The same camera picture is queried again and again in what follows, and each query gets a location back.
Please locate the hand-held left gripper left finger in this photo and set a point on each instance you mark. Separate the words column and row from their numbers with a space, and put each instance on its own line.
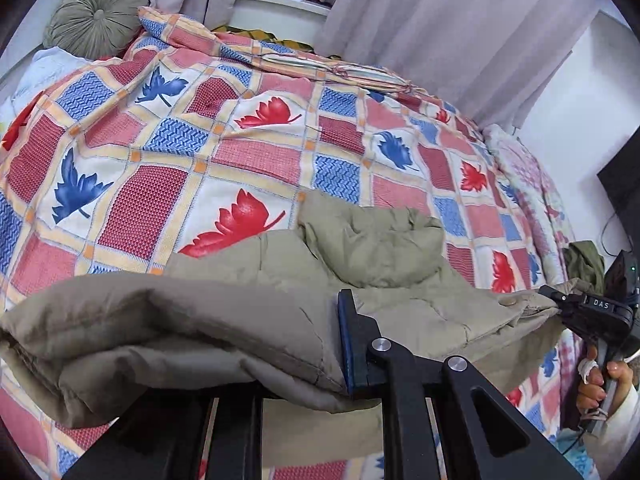
column 235, row 440

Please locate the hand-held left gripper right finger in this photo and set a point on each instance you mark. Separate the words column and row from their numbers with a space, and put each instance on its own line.
column 344, row 340

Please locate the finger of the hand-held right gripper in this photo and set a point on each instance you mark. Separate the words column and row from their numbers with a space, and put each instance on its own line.
column 560, row 299

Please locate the khaki puffer jacket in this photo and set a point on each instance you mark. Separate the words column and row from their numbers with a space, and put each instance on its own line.
column 225, row 310

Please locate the person's right forearm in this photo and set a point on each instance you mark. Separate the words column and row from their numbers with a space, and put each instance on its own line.
column 625, row 410

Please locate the person's right hand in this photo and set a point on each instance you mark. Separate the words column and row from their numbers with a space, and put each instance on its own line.
column 590, row 392

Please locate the olive green garment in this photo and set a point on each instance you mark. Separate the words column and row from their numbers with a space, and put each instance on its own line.
column 585, row 260

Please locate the pink floral quilt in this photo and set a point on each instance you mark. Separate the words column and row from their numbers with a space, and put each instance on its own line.
column 530, row 185

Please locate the black monitor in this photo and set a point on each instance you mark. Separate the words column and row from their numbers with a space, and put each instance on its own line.
column 622, row 185

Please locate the leaf-print checked quilt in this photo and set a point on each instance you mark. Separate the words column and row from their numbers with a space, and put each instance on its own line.
column 225, row 135

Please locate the striped folded cloth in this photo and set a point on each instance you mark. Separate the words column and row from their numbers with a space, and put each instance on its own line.
column 340, row 70

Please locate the wide grey curtain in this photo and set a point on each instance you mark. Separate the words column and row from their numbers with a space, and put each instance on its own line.
column 450, row 25

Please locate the light blue floral sheet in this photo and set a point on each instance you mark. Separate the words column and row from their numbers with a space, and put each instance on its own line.
column 45, row 75

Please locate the round green pleated cushion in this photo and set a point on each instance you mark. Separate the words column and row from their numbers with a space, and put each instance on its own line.
column 95, row 10

